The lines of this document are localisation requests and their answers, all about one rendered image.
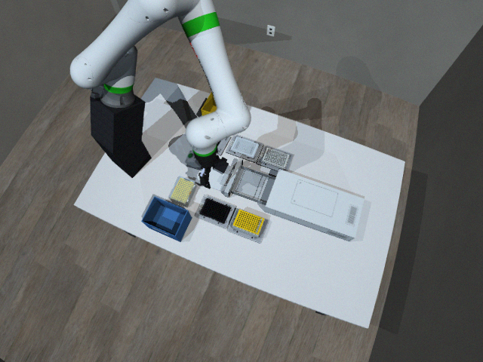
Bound blue waste bin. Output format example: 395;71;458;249
141;196;192;242

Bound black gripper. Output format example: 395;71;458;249
198;155;219;189

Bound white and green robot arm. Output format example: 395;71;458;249
70;0;251;163

